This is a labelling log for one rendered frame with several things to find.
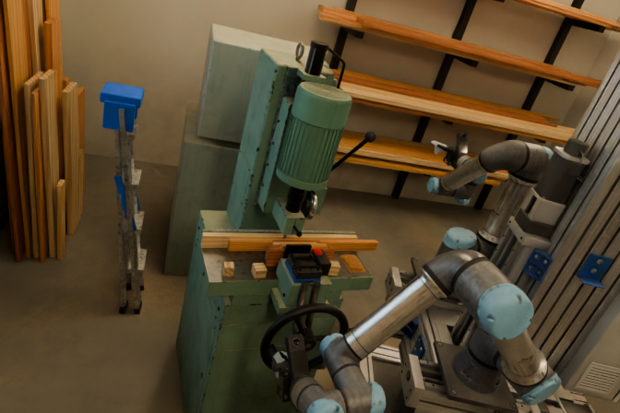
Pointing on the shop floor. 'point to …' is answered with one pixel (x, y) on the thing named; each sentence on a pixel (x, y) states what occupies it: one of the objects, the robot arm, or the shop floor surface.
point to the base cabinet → (228, 356)
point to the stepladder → (126, 185)
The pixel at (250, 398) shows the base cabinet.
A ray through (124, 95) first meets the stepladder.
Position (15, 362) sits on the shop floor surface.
